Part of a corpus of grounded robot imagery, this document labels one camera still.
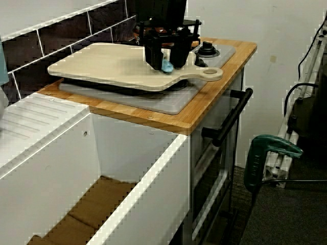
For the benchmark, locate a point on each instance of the grey toy stove plate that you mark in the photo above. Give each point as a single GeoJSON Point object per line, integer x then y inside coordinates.
{"type": "Point", "coordinates": [163, 102]}

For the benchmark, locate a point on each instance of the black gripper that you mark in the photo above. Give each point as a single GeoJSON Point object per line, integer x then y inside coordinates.
{"type": "Point", "coordinates": [168, 38]}

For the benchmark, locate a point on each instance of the white toy sink basin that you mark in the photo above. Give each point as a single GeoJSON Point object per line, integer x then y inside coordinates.
{"type": "Point", "coordinates": [51, 166]}

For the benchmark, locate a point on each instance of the white metal tripod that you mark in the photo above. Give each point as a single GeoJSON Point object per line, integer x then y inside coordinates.
{"type": "Point", "coordinates": [281, 166]}

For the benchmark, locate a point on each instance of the black stove knob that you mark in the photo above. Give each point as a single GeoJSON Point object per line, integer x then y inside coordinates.
{"type": "Point", "coordinates": [201, 62]}
{"type": "Point", "coordinates": [208, 51]}

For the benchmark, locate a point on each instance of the green power drill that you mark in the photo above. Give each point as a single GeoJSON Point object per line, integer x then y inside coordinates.
{"type": "Point", "coordinates": [258, 158]}

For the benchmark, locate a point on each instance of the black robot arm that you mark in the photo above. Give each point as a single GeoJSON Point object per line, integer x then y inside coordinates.
{"type": "Point", "coordinates": [168, 10]}

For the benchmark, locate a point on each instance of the white toy oven door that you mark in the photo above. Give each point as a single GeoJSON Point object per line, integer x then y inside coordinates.
{"type": "Point", "coordinates": [204, 189]}

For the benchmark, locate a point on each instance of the brown cardboard sheet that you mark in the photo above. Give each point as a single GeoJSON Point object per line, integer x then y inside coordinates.
{"type": "Point", "coordinates": [102, 199]}

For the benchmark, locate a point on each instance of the light wooden cutting board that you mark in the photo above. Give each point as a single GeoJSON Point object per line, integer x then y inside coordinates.
{"type": "Point", "coordinates": [102, 69]}

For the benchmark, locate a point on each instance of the wooden kitchen countertop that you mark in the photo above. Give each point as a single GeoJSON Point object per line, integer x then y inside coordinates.
{"type": "Point", "coordinates": [204, 107]}

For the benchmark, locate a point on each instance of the black bag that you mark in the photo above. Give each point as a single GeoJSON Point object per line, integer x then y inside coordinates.
{"type": "Point", "coordinates": [311, 114]}

